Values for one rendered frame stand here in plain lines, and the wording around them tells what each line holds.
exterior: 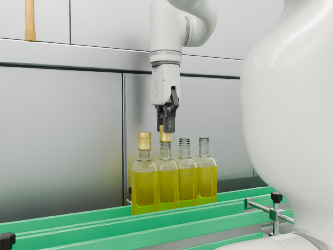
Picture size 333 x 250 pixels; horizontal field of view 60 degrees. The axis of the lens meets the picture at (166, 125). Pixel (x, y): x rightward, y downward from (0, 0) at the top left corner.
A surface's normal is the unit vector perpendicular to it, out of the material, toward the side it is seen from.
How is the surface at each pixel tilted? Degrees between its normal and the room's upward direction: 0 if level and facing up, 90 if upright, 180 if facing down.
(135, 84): 90
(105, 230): 90
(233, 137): 90
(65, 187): 90
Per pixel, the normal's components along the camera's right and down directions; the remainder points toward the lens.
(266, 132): -0.75, 0.12
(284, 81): -0.40, 0.04
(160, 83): -0.88, 0.00
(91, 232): 0.41, 0.04
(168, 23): 0.18, 0.05
